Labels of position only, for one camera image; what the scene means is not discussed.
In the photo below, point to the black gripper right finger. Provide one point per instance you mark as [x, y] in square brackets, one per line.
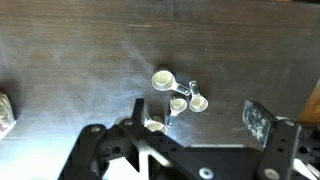
[280, 150]

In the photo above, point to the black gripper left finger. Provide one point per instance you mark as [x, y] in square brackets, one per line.
[90, 150]

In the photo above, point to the second largest steel measuring cup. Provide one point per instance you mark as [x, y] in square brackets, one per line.
[156, 126]

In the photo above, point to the small dark object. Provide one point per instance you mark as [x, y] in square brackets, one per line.
[163, 80]

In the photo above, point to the brown curved back chair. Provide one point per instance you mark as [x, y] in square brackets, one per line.
[311, 106]

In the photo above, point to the clear plastic bag with food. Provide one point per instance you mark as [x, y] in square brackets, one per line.
[6, 115]

